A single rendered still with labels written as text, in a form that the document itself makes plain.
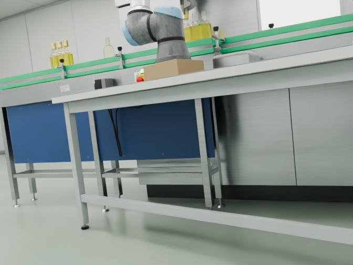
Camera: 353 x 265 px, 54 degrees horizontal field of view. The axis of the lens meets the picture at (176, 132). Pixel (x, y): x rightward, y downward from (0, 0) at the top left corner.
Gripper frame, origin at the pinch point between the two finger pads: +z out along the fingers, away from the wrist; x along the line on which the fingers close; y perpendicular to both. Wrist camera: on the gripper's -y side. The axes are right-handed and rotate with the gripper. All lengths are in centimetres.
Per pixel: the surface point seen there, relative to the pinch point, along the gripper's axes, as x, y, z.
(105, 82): -24, -44, 35
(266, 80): -71, 57, 47
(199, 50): -14.0, 12.0, 24.6
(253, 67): -75, 54, 42
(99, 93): -57, -23, 43
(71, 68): -14, -77, 21
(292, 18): 12, 57, 12
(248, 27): 11.8, 32.8, 12.8
